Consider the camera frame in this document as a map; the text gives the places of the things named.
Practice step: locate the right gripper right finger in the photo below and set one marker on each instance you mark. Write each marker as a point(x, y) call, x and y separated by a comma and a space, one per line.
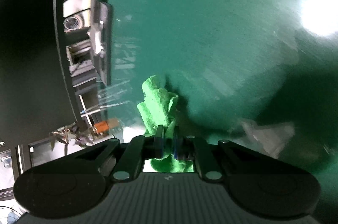
point(179, 145)

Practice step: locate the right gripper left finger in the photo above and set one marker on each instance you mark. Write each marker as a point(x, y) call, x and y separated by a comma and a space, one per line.
point(159, 142)

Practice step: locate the green cleaning cloth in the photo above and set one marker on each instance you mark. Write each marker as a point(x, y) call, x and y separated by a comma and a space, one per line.
point(159, 109)

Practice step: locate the black computer monitor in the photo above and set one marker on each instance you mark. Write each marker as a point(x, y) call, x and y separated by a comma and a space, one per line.
point(36, 88)

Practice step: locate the black monitor stand base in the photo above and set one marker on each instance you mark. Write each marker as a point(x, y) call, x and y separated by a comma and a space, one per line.
point(100, 34)

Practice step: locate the amber glass jar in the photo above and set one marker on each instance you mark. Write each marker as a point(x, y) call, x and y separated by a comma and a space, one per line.
point(104, 126)

